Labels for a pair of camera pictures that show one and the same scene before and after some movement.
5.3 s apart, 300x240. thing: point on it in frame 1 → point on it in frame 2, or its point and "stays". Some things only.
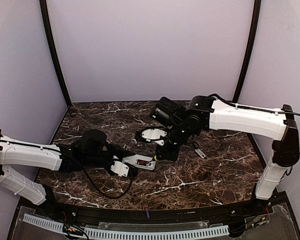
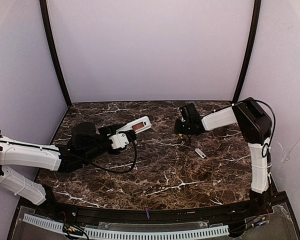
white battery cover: [202, 154] stays
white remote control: [140, 161] → [138, 125]
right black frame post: [248, 65] stays
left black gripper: [114, 158] → [112, 130]
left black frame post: [44, 13] stays
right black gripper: [166, 150] → [181, 128]
